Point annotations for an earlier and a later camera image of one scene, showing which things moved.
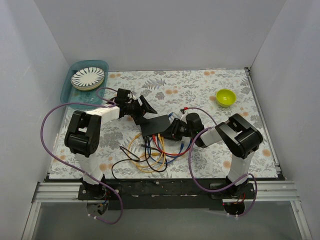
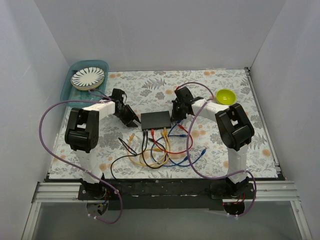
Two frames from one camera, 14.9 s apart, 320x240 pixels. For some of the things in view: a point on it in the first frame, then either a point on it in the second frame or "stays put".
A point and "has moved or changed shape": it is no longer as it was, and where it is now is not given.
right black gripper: x=170 y=129 to x=176 y=110
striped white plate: x=87 y=78 stays put
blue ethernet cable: x=174 y=158 to x=201 y=155
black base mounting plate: x=165 y=194 stays put
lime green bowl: x=225 y=97 stays put
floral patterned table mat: x=163 y=113 stays put
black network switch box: x=155 y=125 has moved or changed shape
